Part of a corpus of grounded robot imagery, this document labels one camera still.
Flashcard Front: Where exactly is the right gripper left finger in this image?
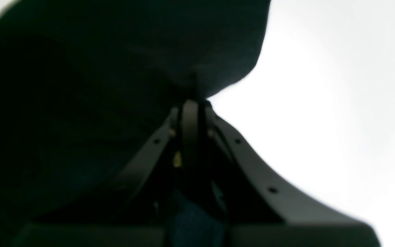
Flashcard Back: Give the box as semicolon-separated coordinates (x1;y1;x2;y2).
13;100;198;247

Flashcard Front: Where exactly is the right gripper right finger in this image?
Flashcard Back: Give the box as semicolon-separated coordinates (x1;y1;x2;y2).
200;102;380;247

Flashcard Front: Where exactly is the black T-shirt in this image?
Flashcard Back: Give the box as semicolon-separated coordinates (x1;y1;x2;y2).
0;0;270;247

